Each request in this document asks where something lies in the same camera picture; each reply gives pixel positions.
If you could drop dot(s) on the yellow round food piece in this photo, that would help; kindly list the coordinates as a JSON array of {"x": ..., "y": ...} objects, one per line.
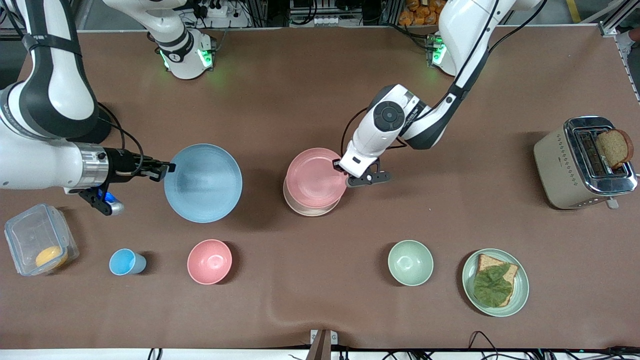
[{"x": 50, "y": 256}]

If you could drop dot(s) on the orange snack packets pile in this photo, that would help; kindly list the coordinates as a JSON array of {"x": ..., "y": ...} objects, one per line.
[{"x": 420, "y": 12}]

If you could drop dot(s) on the pink deep bowl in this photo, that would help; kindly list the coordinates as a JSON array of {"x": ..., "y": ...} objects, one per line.
[{"x": 210, "y": 262}]

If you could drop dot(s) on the light blue cup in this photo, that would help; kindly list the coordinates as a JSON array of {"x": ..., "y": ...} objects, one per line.
[{"x": 122, "y": 261}]

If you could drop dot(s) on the green plate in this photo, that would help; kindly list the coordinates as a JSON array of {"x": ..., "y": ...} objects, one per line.
[{"x": 520, "y": 295}]

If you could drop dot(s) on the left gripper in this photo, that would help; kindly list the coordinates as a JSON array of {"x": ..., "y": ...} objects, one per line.
[{"x": 336, "y": 167}]

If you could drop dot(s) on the beige shallow bowl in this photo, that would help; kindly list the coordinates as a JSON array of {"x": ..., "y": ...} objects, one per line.
[{"x": 310, "y": 212}]

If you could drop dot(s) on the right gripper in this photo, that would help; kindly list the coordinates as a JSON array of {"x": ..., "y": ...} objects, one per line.
[{"x": 121, "y": 161}]

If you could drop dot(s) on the brown bread slice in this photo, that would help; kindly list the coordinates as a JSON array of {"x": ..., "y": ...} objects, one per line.
[
  {"x": 487, "y": 261},
  {"x": 615, "y": 147}
]

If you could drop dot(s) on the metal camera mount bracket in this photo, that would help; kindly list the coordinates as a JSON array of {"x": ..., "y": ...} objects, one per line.
[{"x": 322, "y": 345}]

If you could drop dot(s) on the green deep bowl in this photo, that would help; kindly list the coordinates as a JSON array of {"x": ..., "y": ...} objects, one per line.
[{"x": 410, "y": 263}]

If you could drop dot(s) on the beige chrome toaster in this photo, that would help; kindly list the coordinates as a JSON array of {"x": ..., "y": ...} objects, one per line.
[{"x": 555, "y": 165}]

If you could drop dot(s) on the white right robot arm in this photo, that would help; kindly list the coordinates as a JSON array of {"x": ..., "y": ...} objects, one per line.
[{"x": 40, "y": 160}]

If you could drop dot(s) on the brown table cover mat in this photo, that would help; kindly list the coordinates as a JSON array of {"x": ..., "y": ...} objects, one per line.
[{"x": 300, "y": 100}]

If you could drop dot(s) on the clear plastic food container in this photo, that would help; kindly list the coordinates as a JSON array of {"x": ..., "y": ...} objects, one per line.
[{"x": 30, "y": 235}]

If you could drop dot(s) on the white power strip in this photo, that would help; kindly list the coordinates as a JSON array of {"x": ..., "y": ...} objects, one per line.
[
  {"x": 210, "y": 9},
  {"x": 326, "y": 20}
]

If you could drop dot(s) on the blue shallow bowl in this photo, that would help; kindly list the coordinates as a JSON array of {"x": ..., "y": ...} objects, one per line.
[{"x": 205, "y": 185}]

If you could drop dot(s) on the green lettuce leaf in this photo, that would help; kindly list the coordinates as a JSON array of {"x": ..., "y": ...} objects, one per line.
[{"x": 492, "y": 287}]

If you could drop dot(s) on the pink shallow bowl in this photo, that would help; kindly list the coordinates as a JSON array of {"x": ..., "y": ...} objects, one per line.
[{"x": 312, "y": 177}]

